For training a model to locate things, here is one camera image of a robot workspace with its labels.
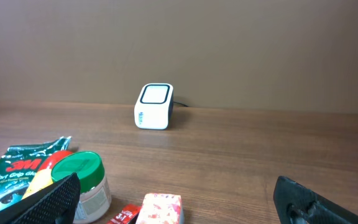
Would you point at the white barcode scanner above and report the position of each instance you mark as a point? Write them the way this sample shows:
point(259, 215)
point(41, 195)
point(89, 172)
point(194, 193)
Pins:
point(154, 106)

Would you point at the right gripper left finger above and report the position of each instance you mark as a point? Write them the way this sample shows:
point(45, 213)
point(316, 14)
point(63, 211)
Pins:
point(55, 204)

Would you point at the small red white box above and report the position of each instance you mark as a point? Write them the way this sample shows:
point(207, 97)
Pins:
point(161, 209)

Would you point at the green lid jar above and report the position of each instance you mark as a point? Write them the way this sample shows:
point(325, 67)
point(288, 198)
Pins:
point(95, 196)

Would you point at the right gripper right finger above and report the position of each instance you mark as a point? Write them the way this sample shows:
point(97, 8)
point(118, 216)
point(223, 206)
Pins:
point(297, 204)

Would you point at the green 3M gloves packet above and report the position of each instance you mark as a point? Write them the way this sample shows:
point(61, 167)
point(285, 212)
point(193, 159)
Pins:
point(19, 165)

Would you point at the red coffee stick sachet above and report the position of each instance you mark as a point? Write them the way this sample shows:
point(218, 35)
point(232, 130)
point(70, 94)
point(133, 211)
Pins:
point(128, 215)

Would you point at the red sauce bottle green cap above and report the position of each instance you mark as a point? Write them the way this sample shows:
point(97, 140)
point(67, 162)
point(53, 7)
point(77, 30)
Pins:
point(43, 178)

